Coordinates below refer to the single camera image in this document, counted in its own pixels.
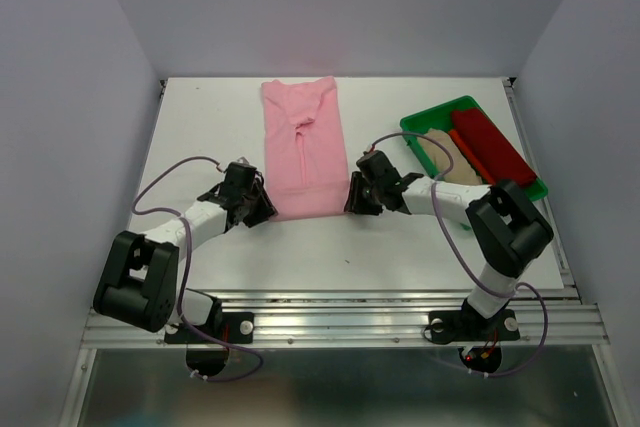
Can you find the rolled red t-shirt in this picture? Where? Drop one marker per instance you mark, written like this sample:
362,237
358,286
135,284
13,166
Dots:
491,147

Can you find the green plastic tray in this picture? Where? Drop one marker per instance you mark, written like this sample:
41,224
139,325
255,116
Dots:
438,117

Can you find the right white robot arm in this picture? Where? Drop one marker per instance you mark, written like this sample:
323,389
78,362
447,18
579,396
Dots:
509,230

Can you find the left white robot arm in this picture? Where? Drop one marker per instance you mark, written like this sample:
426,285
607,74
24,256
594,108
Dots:
139,283

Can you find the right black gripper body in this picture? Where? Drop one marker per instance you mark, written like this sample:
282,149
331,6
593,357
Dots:
377,189

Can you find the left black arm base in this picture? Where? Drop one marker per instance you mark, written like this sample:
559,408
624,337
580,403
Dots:
221,350

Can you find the aluminium rail frame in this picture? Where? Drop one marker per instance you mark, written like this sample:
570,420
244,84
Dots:
343,347

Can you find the rolled beige t-shirt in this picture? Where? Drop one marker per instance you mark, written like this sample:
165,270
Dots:
445,153

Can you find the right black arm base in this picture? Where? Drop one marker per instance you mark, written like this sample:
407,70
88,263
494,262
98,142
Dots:
479,338

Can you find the pink t-shirt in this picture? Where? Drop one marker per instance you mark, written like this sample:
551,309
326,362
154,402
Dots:
306,167

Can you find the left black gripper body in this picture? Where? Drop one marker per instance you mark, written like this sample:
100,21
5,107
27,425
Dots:
243,197

